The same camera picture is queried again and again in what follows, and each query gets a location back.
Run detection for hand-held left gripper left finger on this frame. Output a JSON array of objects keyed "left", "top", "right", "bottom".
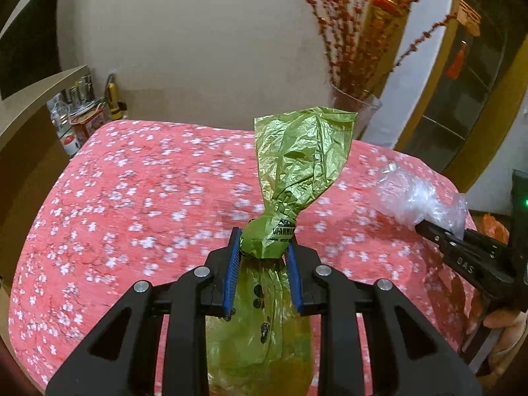
[{"left": 45, "top": 227, "right": 243, "bottom": 396}]

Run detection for glass sliding door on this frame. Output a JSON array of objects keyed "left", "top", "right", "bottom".
[{"left": 412, "top": 0, "right": 528, "bottom": 192}]

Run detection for clear plastic bag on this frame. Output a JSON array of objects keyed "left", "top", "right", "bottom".
[{"left": 373, "top": 163, "right": 469, "bottom": 238}]

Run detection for black television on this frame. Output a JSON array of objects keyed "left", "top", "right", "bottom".
[{"left": 0, "top": 0, "right": 62, "bottom": 102}]

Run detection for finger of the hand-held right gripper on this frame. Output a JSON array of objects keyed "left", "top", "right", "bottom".
[
  {"left": 414, "top": 219, "right": 509, "bottom": 298},
  {"left": 462, "top": 229, "right": 513, "bottom": 274}
]

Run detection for clear glass jar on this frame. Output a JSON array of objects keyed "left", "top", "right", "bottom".
[{"left": 49, "top": 101, "right": 73, "bottom": 133}]

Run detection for red gold hanging ornament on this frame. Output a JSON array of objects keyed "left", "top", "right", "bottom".
[{"left": 443, "top": 0, "right": 482, "bottom": 81}]

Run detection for tan wooden shelf unit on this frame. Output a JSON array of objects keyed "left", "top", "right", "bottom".
[{"left": 0, "top": 64, "right": 92, "bottom": 293}]

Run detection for yellow wooden door frame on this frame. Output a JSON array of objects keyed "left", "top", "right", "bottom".
[{"left": 390, "top": 0, "right": 469, "bottom": 155}]

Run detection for red berry branches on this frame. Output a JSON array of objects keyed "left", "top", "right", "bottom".
[{"left": 286, "top": 0, "right": 463, "bottom": 104}]

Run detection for person's right hand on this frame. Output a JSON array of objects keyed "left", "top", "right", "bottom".
[{"left": 482, "top": 309, "right": 528, "bottom": 380}]

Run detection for clear glass vase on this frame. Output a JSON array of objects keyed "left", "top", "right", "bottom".
[{"left": 330, "top": 82, "right": 382, "bottom": 141}]

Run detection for small red lantern ornament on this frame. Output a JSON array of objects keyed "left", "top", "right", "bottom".
[{"left": 371, "top": 0, "right": 407, "bottom": 14}]

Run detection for green plastic bag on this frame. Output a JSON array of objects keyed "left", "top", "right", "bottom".
[{"left": 204, "top": 107, "right": 359, "bottom": 396}]

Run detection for red floral tablecloth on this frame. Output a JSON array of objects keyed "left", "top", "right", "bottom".
[{"left": 9, "top": 119, "right": 487, "bottom": 396}]

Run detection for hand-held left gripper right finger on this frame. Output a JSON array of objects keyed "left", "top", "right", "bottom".
[{"left": 286, "top": 241, "right": 483, "bottom": 396}]

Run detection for white jar red label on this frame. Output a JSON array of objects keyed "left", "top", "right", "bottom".
[{"left": 58, "top": 130, "right": 82, "bottom": 158}]

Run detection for red printed box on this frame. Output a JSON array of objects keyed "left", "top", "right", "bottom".
[{"left": 72, "top": 107, "right": 106, "bottom": 141}]

